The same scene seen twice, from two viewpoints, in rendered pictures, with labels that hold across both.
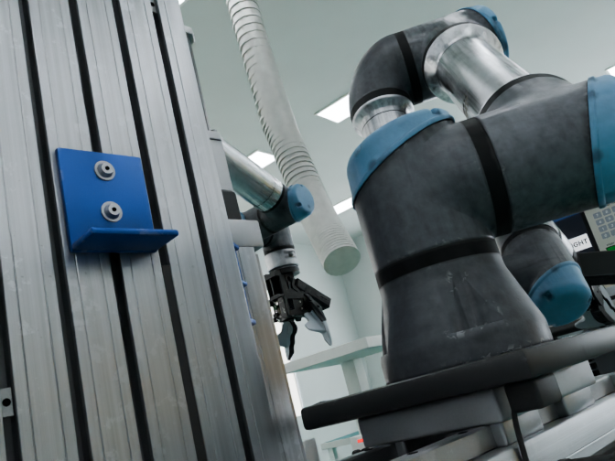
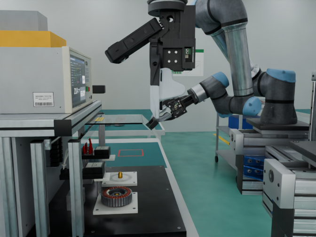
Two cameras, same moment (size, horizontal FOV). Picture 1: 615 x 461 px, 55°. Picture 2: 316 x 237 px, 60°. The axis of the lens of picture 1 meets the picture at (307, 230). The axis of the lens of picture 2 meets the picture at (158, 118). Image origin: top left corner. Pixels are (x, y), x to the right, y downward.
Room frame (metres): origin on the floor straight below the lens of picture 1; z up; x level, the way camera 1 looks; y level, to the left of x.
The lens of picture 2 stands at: (1.73, 0.47, 1.22)
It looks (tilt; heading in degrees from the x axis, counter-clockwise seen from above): 8 degrees down; 230
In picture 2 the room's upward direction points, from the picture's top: straight up
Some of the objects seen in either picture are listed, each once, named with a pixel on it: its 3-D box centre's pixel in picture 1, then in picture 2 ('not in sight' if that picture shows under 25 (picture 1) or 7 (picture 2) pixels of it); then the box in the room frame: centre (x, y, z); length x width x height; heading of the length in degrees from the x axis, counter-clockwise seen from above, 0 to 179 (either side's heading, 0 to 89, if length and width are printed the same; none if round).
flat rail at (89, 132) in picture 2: not in sight; (91, 129); (1.25, -0.51, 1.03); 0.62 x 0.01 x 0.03; 55
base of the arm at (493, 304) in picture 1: (450, 310); (278, 110); (0.56, -0.11, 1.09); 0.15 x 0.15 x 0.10
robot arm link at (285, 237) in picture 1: (274, 231); not in sight; (1.37, 0.08, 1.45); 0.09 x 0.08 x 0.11; 145
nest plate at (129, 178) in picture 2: not in sight; (120, 178); (1.10, -0.55, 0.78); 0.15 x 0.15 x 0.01; 55
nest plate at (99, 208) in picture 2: not in sight; (116, 202); (1.24, -0.35, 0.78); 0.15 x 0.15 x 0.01; 55
